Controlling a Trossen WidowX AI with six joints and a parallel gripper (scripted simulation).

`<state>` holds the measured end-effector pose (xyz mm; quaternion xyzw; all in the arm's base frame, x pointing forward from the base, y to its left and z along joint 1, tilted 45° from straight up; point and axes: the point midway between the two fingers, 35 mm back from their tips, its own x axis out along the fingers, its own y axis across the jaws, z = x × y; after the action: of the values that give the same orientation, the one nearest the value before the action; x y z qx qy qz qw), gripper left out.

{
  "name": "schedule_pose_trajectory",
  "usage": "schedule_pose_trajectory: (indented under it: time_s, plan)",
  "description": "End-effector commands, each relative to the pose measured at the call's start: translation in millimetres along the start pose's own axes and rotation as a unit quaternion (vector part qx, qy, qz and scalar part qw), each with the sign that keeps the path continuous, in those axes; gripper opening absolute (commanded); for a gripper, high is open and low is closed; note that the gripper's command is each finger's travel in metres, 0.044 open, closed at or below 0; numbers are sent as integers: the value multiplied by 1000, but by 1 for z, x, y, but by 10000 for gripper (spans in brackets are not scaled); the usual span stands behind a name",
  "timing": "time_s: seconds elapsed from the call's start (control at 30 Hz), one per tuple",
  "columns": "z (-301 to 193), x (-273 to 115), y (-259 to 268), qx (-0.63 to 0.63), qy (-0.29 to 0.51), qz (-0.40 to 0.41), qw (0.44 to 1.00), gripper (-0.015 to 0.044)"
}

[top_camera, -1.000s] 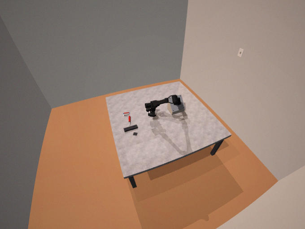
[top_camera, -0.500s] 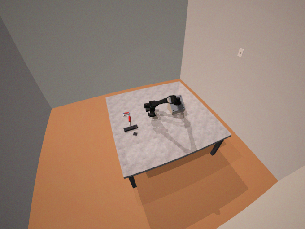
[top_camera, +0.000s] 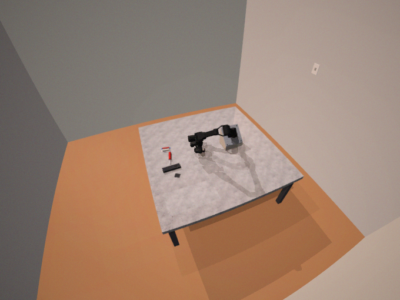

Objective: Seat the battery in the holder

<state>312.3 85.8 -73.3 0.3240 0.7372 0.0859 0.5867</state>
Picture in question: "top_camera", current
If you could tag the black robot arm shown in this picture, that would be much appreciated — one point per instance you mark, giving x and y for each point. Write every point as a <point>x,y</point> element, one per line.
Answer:
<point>200,136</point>

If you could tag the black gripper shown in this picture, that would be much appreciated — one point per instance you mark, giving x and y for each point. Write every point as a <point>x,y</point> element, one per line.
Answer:
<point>198,149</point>

